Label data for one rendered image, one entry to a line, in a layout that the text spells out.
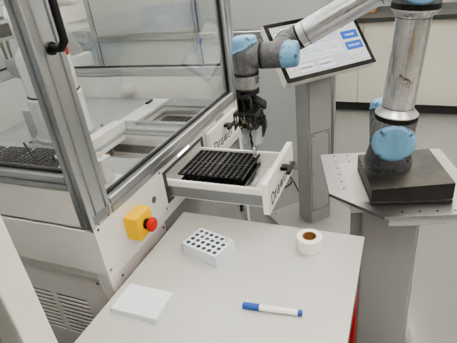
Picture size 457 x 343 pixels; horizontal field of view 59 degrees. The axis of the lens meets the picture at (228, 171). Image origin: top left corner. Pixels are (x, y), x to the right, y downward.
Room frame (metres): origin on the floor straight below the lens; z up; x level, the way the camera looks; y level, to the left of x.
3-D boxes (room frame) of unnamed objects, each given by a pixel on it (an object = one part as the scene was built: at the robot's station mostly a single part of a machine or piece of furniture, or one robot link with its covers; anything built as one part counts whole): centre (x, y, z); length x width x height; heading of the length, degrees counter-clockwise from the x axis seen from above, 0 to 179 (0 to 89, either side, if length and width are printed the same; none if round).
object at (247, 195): (1.19, 0.03, 0.86); 0.40 x 0.26 x 0.06; 65
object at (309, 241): (0.87, -0.20, 0.78); 0.07 x 0.07 x 0.04
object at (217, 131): (1.52, 0.00, 0.87); 0.29 x 0.02 x 0.11; 155
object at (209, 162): (1.18, 0.03, 0.87); 0.22 x 0.18 x 0.06; 65
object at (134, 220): (0.93, 0.26, 0.88); 0.07 x 0.05 x 0.07; 155
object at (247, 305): (0.67, -0.06, 0.77); 0.14 x 0.02 x 0.02; 71
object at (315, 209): (1.99, -0.52, 0.51); 0.50 x 0.45 x 1.02; 22
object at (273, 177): (1.10, -0.16, 0.87); 0.29 x 0.02 x 0.11; 155
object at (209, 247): (0.91, 0.08, 0.78); 0.12 x 0.08 x 0.04; 50
